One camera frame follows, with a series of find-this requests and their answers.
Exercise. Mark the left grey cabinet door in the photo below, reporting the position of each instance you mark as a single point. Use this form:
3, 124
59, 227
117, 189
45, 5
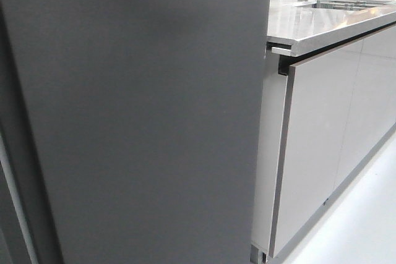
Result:
317, 103

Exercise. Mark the grey cabinet door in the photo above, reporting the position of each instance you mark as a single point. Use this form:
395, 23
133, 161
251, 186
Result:
372, 109
317, 103

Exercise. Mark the right grey cabinet door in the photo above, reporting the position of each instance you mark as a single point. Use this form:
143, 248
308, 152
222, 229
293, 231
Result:
372, 109

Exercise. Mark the grey cabinet side panel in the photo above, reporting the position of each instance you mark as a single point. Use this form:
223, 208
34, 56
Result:
270, 131

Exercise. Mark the grey stone countertop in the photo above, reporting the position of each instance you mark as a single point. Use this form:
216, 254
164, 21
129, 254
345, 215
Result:
296, 28

